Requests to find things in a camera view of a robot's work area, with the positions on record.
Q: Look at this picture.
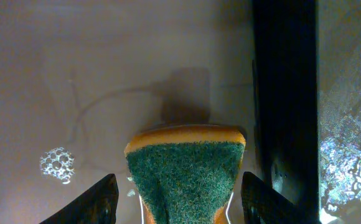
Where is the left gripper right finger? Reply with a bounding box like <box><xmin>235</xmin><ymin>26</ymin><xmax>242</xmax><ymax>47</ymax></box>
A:
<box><xmin>241</xmin><ymin>172</ymin><xmax>320</xmax><ymax>224</ymax></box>

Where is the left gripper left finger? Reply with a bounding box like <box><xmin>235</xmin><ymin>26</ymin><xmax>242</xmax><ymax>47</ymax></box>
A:
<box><xmin>40</xmin><ymin>174</ymin><xmax>119</xmax><ymax>224</ymax></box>

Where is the green and orange sponge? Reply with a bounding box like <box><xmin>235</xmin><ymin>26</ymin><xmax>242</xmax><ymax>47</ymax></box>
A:
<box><xmin>124</xmin><ymin>124</ymin><xmax>246</xmax><ymax>223</ymax></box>

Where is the black small sponge tray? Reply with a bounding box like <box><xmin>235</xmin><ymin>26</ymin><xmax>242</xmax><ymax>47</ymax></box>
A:
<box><xmin>0</xmin><ymin>0</ymin><xmax>300</xmax><ymax>223</ymax></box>

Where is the large brown serving tray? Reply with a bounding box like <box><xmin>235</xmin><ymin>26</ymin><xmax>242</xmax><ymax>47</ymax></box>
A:
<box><xmin>317</xmin><ymin>0</ymin><xmax>361</xmax><ymax>224</ymax></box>

